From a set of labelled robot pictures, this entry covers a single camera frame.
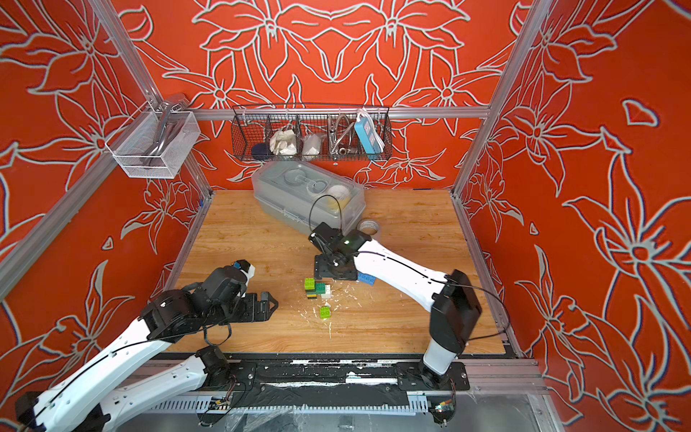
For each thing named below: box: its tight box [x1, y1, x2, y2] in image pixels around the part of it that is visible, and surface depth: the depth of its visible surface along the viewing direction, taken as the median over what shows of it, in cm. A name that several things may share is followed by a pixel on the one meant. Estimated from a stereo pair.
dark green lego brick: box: [314, 282, 327, 295], surface depth 87 cm
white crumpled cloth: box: [269, 128, 298, 156], surface depth 92 cm
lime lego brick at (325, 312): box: [319, 306, 333, 319], surface depth 85 cm
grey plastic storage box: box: [251, 160, 367, 235], surface depth 98 cm
